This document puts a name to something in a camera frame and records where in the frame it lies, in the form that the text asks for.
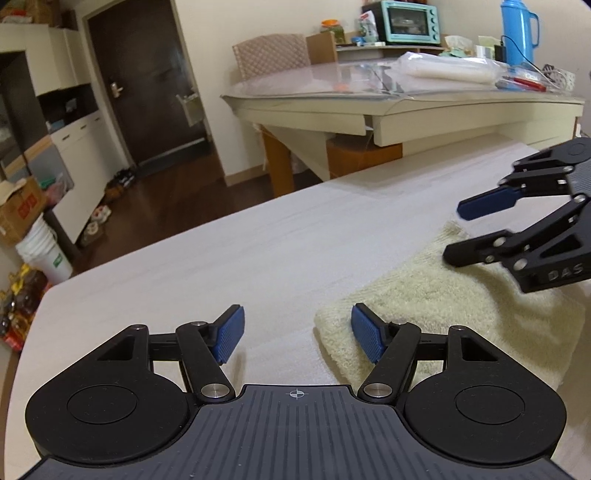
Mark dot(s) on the cream fluffy towel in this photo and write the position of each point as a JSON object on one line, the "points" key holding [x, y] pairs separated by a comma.
{"points": [[429, 304]]}

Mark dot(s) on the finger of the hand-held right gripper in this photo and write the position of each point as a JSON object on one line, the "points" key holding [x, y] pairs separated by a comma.
{"points": [[475, 251], [487, 203]]}

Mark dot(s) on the blue thermos jug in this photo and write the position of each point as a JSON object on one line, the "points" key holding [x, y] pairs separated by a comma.
{"points": [[517, 30]]}

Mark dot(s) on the cluster of bottles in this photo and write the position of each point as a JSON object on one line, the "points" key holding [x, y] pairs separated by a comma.
{"points": [[23, 309]]}

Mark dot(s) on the wooden riser shelf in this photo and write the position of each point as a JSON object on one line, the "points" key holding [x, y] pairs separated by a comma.
{"points": [[388, 48]]}

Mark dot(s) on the cream dining table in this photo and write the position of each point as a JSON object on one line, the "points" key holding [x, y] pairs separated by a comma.
{"points": [[314, 104]]}

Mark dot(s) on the cardboard box with red print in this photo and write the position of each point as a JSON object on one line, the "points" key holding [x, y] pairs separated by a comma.
{"points": [[21, 212]]}

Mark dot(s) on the checkered chair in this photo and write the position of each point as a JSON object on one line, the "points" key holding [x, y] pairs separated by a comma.
{"points": [[272, 55]]}

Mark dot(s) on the white snack packet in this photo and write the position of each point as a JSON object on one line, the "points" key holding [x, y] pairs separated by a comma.
{"points": [[367, 26]]}

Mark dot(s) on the teal toaster oven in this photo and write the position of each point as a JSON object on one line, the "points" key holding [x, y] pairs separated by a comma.
{"points": [[408, 21]]}

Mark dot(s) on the small patterned box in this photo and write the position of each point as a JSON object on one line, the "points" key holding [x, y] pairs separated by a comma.
{"points": [[558, 77]]}

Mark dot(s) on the jar with orange lid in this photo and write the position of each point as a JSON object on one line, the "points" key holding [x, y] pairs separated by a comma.
{"points": [[333, 31]]}

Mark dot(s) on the white cabinet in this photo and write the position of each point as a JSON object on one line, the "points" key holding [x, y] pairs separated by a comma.
{"points": [[69, 134]]}

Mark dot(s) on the black charger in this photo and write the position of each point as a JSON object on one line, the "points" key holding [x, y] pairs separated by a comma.
{"points": [[499, 52]]}

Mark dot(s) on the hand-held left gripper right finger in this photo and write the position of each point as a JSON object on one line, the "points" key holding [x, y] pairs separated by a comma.
{"points": [[367, 332]]}

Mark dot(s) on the light slippers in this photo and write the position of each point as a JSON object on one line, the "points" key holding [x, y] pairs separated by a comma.
{"points": [[96, 224]]}

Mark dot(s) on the white plastic bucket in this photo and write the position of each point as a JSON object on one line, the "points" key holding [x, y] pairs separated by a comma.
{"points": [[44, 256]]}

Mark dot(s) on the plain cardboard box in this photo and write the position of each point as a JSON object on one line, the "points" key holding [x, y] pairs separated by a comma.
{"points": [[321, 48]]}

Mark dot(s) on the clear plastic bag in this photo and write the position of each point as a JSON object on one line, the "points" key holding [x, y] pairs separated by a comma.
{"points": [[443, 69]]}

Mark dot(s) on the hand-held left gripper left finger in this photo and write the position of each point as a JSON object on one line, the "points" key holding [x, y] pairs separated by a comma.
{"points": [[229, 334]]}

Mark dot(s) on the dark shoes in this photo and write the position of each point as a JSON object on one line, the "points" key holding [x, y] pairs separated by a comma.
{"points": [[121, 179]]}

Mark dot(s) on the dark wooden door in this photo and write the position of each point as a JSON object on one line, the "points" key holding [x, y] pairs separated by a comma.
{"points": [[143, 83]]}

